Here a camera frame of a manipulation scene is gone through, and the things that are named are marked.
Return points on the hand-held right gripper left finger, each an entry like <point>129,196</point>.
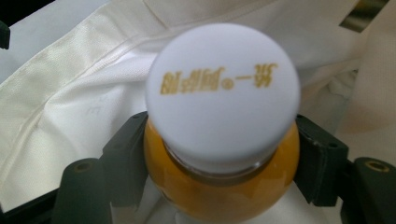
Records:
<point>124,168</point>

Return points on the shiny olive object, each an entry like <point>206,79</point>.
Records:
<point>362,17</point>

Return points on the white cloth bag orange print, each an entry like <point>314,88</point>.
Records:
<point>77,93</point>

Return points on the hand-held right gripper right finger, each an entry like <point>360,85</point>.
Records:
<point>320,168</point>

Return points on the orange juice bottle white cap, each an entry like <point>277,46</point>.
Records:
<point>221,109</point>

